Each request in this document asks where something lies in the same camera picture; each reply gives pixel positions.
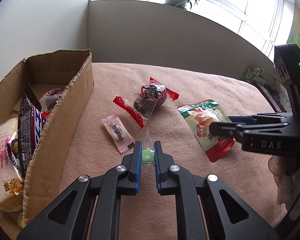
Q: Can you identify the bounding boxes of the pink white candy sachet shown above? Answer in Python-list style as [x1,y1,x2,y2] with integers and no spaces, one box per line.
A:
[101,114,135,154]

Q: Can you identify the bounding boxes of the snickers bar wrapper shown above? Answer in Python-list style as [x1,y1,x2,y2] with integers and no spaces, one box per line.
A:
[18,85,45,179]

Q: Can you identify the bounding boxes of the green white small box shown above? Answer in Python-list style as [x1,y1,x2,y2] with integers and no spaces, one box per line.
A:
[241,66,264,83]

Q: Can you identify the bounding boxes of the white lace cloth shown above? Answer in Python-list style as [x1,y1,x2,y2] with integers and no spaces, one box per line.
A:
[270,79,292,113]

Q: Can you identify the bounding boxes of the window frame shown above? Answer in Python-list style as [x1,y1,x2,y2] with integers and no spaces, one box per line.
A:
[111,0,296,55]

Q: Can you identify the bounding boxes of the pink blanket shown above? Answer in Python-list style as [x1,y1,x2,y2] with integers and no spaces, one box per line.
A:
[58,62,289,240]

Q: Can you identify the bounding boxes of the red clear snack packet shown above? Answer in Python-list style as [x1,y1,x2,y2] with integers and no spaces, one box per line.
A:
[39,87,65,113]

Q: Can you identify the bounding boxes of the red dark jujube snack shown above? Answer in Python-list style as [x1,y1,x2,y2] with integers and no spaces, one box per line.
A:
[113,77,179,129]

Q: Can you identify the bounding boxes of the red white snack pouch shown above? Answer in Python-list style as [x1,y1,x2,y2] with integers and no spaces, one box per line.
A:
[178,99,235,163]

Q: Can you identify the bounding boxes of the clear green candy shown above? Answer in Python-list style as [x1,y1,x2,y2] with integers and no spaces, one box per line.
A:
[140,127,154,178]

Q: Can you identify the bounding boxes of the bagged sliced bread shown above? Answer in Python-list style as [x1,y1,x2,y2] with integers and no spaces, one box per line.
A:
[0,118,24,212]

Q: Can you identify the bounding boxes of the cardboard box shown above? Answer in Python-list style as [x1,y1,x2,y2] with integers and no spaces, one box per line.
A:
[0,50,94,223]

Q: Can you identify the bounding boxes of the right hand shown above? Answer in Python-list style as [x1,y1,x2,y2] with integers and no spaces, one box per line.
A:
[268,155,300,220]

